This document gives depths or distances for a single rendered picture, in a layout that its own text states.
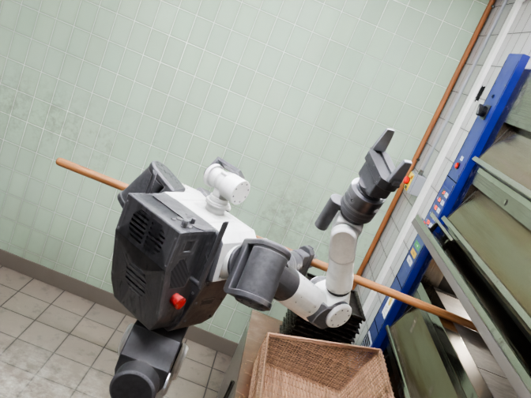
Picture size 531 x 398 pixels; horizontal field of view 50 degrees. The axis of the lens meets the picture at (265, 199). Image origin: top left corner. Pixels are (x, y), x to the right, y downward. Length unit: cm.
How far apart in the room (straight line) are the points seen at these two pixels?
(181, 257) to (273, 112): 192
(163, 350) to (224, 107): 190
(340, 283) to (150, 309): 48
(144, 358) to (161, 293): 21
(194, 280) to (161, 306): 10
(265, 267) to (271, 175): 191
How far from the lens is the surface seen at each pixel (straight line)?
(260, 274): 130
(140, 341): 149
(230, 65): 313
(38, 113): 346
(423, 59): 317
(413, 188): 289
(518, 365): 134
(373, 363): 247
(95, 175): 207
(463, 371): 186
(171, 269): 131
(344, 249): 137
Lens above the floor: 185
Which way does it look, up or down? 15 degrees down
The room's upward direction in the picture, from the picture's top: 23 degrees clockwise
